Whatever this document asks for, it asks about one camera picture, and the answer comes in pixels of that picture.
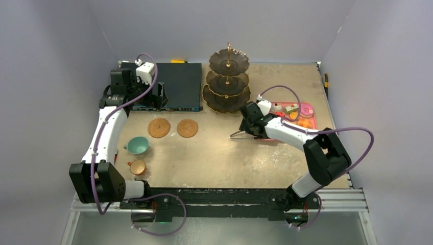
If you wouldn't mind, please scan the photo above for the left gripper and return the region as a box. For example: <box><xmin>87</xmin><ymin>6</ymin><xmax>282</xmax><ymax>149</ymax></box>
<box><xmin>127</xmin><ymin>75</ymin><xmax>168</xmax><ymax>109</ymax></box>

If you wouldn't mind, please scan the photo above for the pink serving tray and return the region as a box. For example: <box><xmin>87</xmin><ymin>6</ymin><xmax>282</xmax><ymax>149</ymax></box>
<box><xmin>258</xmin><ymin>100</ymin><xmax>317</xmax><ymax>146</ymax></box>

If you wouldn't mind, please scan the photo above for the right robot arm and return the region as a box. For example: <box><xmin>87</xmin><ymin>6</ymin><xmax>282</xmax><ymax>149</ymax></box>
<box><xmin>157</xmin><ymin>100</ymin><xmax>351</xmax><ymax>208</ymax></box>

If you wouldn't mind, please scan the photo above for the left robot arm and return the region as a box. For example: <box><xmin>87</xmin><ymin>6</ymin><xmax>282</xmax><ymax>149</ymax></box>
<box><xmin>69</xmin><ymin>63</ymin><xmax>158</xmax><ymax>209</ymax></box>

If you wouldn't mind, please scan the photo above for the woven rattan coaster left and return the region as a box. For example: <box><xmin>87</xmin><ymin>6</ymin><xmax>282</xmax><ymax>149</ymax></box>
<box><xmin>148</xmin><ymin>118</ymin><xmax>171</xmax><ymax>138</ymax></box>

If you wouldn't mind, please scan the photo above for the woven rattan coaster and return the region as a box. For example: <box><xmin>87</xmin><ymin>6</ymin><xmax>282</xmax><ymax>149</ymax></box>
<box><xmin>148</xmin><ymin>118</ymin><xmax>171</xmax><ymax>138</ymax></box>
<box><xmin>177</xmin><ymin>119</ymin><xmax>199</xmax><ymax>138</ymax></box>

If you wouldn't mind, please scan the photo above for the woven rattan coaster right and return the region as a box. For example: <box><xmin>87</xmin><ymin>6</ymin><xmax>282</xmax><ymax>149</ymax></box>
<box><xmin>177</xmin><ymin>119</ymin><xmax>199</xmax><ymax>138</ymax></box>

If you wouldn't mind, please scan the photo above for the silver wrapped cupcake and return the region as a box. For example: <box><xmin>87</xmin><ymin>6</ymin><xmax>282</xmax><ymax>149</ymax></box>
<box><xmin>271</xmin><ymin>103</ymin><xmax>282</xmax><ymax>113</ymax></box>

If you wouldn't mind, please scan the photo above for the three-tier dark cake stand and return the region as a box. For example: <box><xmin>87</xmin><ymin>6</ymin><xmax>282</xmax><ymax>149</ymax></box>
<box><xmin>202</xmin><ymin>42</ymin><xmax>251</xmax><ymax>113</ymax></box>

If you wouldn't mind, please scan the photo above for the teal teacup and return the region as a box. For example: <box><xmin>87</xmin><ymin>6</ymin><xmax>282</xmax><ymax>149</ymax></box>
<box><xmin>124</xmin><ymin>136</ymin><xmax>149</xmax><ymax>155</ymax></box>

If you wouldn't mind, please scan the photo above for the green matcha cake bar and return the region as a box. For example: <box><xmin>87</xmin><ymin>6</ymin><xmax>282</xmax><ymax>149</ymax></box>
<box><xmin>283</xmin><ymin>104</ymin><xmax>299</xmax><ymax>115</ymax></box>

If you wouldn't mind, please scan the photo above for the yellow cracker biscuit upper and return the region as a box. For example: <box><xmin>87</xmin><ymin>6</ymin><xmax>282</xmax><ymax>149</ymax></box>
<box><xmin>289</xmin><ymin>112</ymin><xmax>298</xmax><ymax>121</ymax></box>

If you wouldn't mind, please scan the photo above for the golden bread bun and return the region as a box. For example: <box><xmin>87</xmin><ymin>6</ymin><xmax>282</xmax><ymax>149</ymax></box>
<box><xmin>297</xmin><ymin>118</ymin><xmax>313</xmax><ymax>129</ymax></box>

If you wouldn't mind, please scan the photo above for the copper teacup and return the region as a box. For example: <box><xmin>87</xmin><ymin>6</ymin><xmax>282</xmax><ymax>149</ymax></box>
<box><xmin>128</xmin><ymin>160</ymin><xmax>146</xmax><ymax>176</ymax></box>

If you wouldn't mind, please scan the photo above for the blue network switch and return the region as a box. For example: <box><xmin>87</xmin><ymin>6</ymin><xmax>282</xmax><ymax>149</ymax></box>
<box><xmin>132</xmin><ymin>63</ymin><xmax>203</xmax><ymax>112</ymax></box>

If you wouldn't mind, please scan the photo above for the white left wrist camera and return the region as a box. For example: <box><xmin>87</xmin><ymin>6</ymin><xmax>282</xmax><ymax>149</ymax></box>
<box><xmin>134</xmin><ymin>59</ymin><xmax>155</xmax><ymax>85</ymax></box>

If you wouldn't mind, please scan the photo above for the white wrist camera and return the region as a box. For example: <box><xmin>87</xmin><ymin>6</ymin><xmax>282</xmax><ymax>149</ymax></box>
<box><xmin>134</xmin><ymin>59</ymin><xmax>155</xmax><ymax>85</ymax></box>
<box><xmin>256</xmin><ymin>94</ymin><xmax>272</xmax><ymax>115</ymax></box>

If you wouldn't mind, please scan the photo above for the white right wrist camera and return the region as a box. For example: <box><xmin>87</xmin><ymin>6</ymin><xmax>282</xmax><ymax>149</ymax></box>
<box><xmin>256</xmin><ymin>94</ymin><xmax>272</xmax><ymax>115</ymax></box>

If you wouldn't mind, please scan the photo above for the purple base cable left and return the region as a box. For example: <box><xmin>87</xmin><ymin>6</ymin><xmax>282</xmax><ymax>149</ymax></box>
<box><xmin>131</xmin><ymin>193</ymin><xmax>187</xmax><ymax>237</ymax></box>

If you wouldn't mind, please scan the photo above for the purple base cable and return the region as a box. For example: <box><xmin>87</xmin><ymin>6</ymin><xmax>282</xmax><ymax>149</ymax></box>
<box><xmin>288</xmin><ymin>192</ymin><xmax>323</xmax><ymax>231</ymax></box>
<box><xmin>131</xmin><ymin>193</ymin><xmax>187</xmax><ymax>237</ymax></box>

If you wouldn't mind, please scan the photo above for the yellow black tool on wall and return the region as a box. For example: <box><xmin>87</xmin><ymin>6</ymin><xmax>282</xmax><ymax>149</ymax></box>
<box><xmin>324</xmin><ymin>73</ymin><xmax>329</xmax><ymax>89</ymax></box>

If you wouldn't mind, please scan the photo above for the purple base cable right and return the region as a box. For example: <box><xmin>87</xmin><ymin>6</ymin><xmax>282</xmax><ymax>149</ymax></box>
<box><xmin>288</xmin><ymin>192</ymin><xmax>323</xmax><ymax>231</ymax></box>

